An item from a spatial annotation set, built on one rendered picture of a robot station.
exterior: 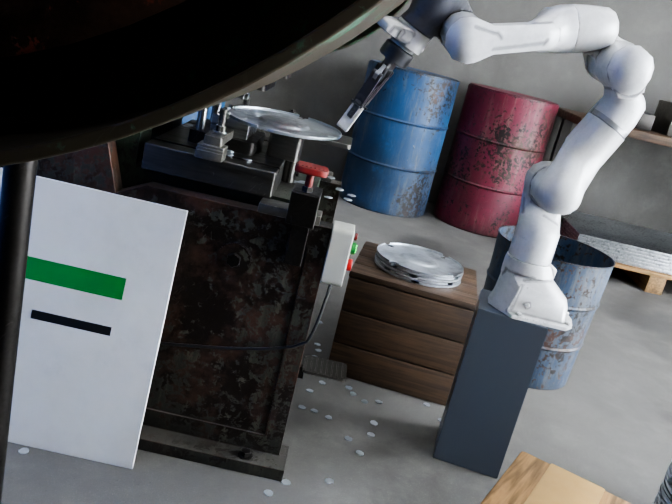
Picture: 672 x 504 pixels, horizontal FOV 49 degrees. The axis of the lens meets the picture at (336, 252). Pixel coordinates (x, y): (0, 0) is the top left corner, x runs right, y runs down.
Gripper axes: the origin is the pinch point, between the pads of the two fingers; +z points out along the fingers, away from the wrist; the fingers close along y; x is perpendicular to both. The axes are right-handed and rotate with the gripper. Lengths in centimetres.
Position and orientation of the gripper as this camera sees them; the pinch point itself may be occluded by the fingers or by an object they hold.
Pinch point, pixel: (350, 116)
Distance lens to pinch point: 180.0
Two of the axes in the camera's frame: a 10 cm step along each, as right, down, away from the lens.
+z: -5.8, 7.4, 3.4
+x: -7.7, -6.4, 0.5
